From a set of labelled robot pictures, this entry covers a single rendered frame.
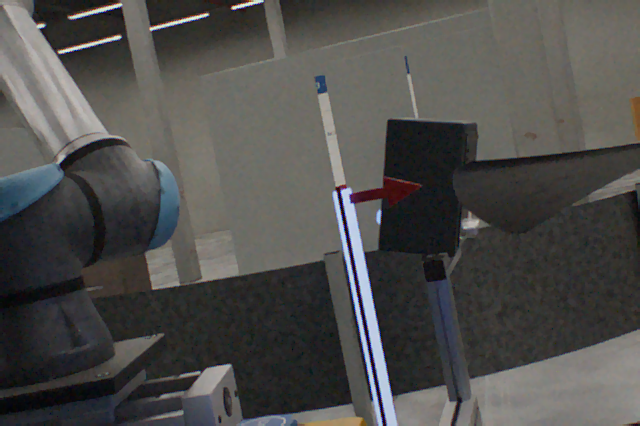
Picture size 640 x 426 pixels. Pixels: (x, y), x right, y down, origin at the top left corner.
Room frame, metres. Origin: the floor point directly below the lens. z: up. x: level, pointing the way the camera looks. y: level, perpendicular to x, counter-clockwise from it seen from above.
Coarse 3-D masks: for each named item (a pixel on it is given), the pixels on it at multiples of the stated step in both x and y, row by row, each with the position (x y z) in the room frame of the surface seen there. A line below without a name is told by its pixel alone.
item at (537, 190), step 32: (480, 160) 0.60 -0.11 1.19; (512, 160) 0.60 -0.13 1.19; (544, 160) 0.60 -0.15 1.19; (576, 160) 0.62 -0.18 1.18; (608, 160) 0.66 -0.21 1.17; (480, 192) 0.68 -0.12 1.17; (512, 192) 0.70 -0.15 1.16; (544, 192) 0.72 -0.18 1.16; (576, 192) 0.75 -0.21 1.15; (512, 224) 0.78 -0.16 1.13
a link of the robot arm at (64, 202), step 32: (0, 192) 1.00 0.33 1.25; (32, 192) 1.01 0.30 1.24; (64, 192) 1.05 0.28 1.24; (0, 224) 1.00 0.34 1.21; (32, 224) 1.01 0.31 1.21; (64, 224) 1.03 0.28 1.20; (96, 224) 1.06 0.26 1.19; (0, 256) 1.00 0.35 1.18; (32, 256) 1.00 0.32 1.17; (64, 256) 1.03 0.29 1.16; (96, 256) 1.08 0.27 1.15; (0, 288) 1.00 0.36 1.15; (32, 288) 1.00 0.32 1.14
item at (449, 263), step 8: (448, 256) 1.27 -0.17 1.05; (456, 256) 1.37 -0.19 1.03; (424, 264) 1.22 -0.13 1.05; (432, 264) 1.22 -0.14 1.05; (440, 264) 1.22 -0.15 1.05; (448, 264) 1.31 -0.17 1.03; (424, 272) 1.22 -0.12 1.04; (432, 272) 1.22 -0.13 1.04; (440, 272) 1.22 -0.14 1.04; (448, 272) 1.24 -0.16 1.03; (432, 280) 1.22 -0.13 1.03; (440, 280) 1.22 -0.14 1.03
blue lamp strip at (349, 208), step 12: (348, 192) 0.72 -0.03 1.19; (348, 204) 0.71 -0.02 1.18; (348, 216) 0.71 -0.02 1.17; (360, 252) 0.72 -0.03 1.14; (360, 264) 0.71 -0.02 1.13; (360, 276) 0.71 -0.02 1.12; (372, 312) 0.72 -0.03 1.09; (372, 324) 0.71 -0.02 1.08; (372, 336) 0.71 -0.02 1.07; (384, 372) 0.72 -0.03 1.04; (384, 384) 0.71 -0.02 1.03; (384, 396) 0.71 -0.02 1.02; (384, 408) 0.71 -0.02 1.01
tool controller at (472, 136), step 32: (416, 128) 1.27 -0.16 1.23; (448, 128) 1.26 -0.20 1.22; (384, 160) 1.29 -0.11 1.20; (416, 160) 1.27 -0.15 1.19; (448, 160) 1.26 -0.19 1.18; (416, 192) 1.28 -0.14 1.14; (448, 192) 1.27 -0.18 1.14; (384, 224) 1.29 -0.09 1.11; (416, 224) 1.28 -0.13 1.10; (448, 224) 1.27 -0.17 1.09
